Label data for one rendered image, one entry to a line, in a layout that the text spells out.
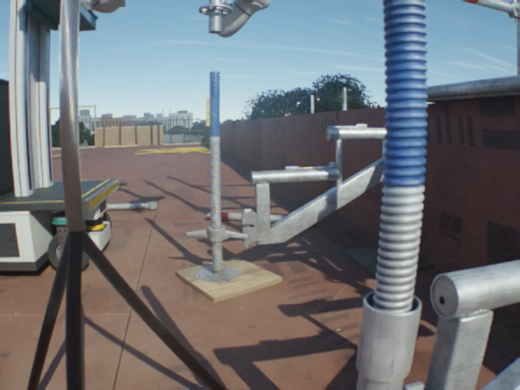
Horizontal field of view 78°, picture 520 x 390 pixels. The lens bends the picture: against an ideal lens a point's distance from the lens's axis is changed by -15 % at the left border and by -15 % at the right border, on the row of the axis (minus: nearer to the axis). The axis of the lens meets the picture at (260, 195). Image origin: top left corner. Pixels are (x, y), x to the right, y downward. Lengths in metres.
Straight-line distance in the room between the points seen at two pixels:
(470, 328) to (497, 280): 0.06
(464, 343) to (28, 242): 1.46
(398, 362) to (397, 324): 0.04
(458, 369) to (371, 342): 0.13
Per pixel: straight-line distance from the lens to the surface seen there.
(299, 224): 1.47
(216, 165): 1.37
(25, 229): 1.57
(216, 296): 1.30
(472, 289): 0.41
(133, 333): 1.15
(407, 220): 0.33
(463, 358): 0.45
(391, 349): 0.37
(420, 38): 0.34
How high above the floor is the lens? 0.57
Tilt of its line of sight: 10 degrees down
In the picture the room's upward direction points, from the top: straight up
